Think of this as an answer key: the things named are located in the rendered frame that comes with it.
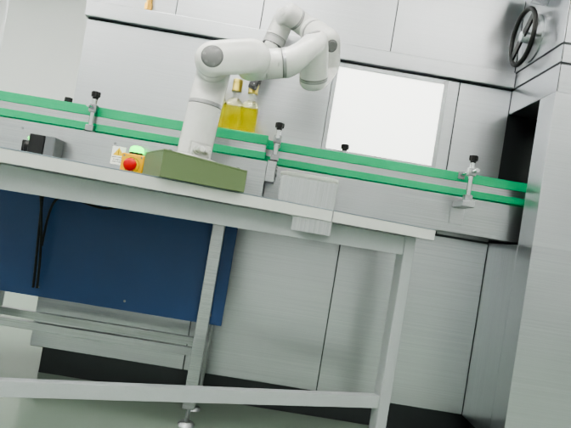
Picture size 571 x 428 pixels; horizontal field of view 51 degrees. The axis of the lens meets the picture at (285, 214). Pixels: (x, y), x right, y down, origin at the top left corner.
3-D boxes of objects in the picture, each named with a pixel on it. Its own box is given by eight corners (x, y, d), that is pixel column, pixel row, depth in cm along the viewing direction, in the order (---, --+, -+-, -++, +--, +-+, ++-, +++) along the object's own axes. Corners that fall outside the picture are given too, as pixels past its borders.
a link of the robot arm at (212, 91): (222, 114, 172) (234, 61, 173) (221, 104, 159) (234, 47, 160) (189, 106, 171) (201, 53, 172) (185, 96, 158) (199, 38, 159)
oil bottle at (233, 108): (233, 160, 210) (243, 102, 210) (232, 159, 204) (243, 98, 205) (217, 158, 209) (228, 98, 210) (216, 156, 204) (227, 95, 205)
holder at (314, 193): (325, 212, 201) (329, 190, 201) (334, 210, 174) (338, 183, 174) (275, 204, 201) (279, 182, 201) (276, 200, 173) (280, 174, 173)
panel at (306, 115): (432, 171, 223) (446, 82, 224) (434, 170, 220) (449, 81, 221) (195, 131, 222) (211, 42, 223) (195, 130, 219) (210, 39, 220)
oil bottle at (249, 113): (249, 164, 210) (259, 104, 210) (249, 161, 204) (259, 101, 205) (234, 160, 209) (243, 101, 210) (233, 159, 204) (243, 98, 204)
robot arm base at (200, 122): (225, 166, 161) (238, 110, 161) (182, 154, 154) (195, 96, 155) (205, 166, 174) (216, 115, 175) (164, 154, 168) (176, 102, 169)
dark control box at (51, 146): (59, 166, 190) (65, 141, 190) (50, 164, 182) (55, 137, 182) (34, 162, 190) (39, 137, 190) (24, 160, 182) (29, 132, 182)
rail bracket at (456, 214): (460, 225, 204) (470, 160, 204) (477, 224, 187) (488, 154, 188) (446, 222, 204) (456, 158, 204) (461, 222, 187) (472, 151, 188)
